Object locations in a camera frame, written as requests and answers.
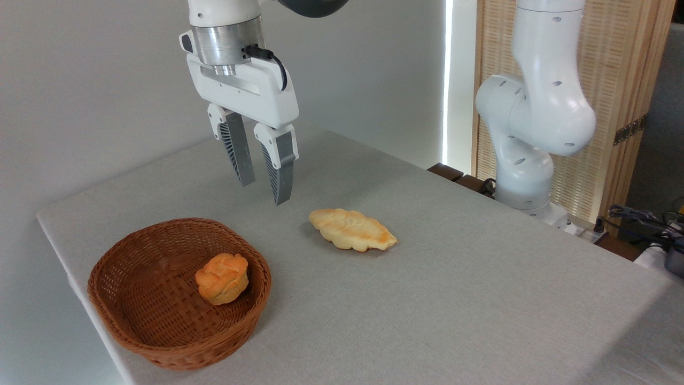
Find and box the round orange bread roll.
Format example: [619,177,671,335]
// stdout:
[195,253,250,306]

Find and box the grey tablecloth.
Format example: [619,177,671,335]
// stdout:
[36,120,684,385]

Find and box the black cable bundle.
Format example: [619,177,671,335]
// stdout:
[598,203,684,248]

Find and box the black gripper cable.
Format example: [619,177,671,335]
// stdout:
[243,45,288,91]

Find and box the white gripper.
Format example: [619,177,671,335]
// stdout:
[180,30,300,206]

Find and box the dark wooden furniture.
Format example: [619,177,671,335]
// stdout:
[427,163,499,199]

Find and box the dark metal screen hinge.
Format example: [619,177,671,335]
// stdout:
[613,114,648,146]

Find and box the brown wicker basket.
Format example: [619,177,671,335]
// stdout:
[87,217,272,371]

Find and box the bamboo folding screen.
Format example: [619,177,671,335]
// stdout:
[471,0,677,236]

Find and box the long pale braided bread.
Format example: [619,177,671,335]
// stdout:
[308,208,399,252]

